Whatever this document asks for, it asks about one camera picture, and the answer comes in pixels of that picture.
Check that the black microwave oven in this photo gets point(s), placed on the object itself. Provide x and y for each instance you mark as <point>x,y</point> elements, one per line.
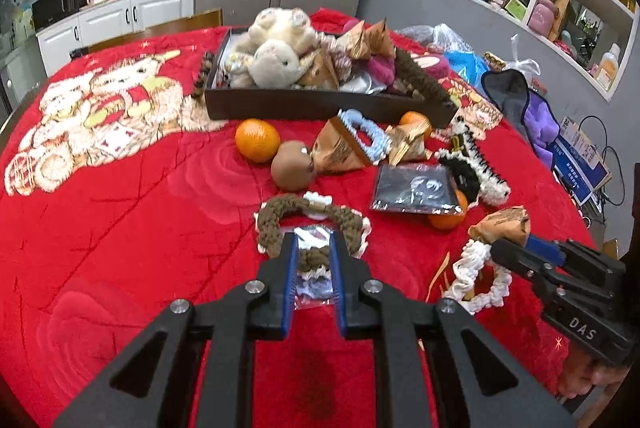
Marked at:
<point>47,12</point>

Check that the orange tangerine left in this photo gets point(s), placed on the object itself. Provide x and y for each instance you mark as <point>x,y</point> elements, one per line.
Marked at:
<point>257,140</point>

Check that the small brown snack packet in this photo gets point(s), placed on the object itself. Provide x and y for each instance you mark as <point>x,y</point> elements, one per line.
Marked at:
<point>407,142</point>

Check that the dark brown fuzzy hair claw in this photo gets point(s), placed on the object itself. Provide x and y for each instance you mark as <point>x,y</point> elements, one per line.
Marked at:
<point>412,80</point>

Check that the purple cloth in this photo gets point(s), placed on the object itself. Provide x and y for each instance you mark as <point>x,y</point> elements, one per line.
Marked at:
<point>541,127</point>

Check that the black and white hair claw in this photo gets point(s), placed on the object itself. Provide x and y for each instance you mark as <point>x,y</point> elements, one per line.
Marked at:
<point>473,174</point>

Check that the white knitted scrunchie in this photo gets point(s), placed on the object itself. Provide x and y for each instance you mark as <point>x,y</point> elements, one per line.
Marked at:
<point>475,257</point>

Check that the blue and white cardboard box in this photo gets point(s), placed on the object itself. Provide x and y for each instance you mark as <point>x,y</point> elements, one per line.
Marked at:
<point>578,163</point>

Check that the orange tangerine near tray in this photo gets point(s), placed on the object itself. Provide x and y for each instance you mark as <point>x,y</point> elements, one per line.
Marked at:
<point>413,118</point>

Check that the cream plush toy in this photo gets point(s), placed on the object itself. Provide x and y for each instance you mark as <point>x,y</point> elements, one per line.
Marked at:
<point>292,27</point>
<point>274,65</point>

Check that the blue plastic bag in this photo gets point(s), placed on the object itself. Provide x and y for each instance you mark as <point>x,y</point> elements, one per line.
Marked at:
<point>468,66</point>

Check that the cream plush toy lower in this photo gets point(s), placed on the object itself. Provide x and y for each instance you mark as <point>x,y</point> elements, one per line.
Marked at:
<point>274,65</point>

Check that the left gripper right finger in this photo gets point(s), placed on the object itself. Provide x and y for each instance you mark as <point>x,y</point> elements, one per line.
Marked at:
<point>435,365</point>

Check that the brown snack packets in tray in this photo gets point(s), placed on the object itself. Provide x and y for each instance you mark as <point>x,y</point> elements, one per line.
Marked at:
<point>362,42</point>

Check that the white kitchen cabinet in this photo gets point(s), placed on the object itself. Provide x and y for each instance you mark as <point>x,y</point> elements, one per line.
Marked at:
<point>103,22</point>

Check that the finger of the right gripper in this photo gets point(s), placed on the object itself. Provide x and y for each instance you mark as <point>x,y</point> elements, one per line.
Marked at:
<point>579,261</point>
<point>536,262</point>

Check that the brown and cream scrunchie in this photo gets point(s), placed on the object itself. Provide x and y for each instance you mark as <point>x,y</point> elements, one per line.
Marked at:
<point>351,223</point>

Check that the dark grey fabric item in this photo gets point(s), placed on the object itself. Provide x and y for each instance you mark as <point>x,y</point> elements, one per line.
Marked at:
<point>508,91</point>

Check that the clear bag with hair tie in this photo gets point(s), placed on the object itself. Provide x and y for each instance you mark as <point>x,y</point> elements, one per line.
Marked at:
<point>314,287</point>

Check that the brown kiwi fruit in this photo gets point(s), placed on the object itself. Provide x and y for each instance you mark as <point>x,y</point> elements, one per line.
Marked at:
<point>292,168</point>

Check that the person's right hand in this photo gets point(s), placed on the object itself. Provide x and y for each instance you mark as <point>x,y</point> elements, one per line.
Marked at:
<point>581,372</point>

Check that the dark rectangular tray box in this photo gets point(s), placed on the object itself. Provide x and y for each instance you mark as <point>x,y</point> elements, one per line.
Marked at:
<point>225,103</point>

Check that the cream plush toy upper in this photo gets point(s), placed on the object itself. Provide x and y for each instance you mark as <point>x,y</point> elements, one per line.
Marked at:
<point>292,27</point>

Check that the black foil packet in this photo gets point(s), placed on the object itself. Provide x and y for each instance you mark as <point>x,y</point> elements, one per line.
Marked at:
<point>416,189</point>

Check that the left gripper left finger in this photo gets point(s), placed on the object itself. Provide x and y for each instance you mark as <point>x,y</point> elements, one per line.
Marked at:
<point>194,364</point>

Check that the red plush bear blanket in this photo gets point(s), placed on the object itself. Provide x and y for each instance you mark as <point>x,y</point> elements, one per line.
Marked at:
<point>85,268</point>

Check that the light blue knitted scrunchie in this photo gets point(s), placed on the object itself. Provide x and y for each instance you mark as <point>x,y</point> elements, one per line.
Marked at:
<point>370,137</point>

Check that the brown triangular snack packet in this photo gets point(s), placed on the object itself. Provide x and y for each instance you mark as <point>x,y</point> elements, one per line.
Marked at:
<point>336,150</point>

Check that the orange tangerine under packet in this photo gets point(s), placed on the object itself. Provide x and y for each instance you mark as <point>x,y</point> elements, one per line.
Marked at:
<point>445,222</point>

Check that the wooden chair back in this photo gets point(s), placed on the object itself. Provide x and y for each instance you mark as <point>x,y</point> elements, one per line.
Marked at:
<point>210,19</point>

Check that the pink strawberry bear plush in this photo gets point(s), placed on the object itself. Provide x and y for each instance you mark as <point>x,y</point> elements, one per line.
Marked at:
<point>382,69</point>

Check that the clear plastic bag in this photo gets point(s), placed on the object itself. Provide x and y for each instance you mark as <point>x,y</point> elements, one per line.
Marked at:
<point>440,36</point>

